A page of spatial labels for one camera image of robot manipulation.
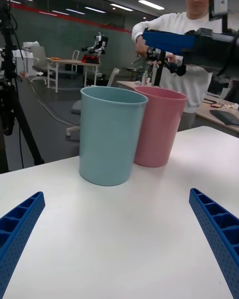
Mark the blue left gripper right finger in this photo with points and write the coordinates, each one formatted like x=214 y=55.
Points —
x=219 y=231

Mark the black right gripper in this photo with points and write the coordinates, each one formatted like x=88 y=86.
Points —
x=214 y=49

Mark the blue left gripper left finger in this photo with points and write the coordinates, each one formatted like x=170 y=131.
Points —
x=17 y=234

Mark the person's left hand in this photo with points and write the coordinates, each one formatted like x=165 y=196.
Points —
x=172 y=59

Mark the person's right hand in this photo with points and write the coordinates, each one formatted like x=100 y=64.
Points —
x=141 y=50

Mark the person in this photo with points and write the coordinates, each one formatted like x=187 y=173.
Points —
x=174 y=22

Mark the small white humanoid robot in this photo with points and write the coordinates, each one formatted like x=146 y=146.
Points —
x=97 y=47

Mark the pale wooden desk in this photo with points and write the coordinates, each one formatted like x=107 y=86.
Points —
x=211 y=109

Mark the pink plastic bin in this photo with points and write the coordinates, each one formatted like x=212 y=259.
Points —
x=159 y=124

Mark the wooden top table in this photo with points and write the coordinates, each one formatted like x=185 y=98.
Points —
x=72 y=63

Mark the pale blue plastic bin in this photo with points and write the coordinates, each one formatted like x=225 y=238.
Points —
x=109 y=137

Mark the grey office chair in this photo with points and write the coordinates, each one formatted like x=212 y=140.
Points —
x=41 y=62

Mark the black tripod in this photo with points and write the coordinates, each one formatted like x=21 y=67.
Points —
x=10 y=84

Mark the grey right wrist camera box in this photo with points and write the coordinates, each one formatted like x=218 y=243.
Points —
x=221 y=2

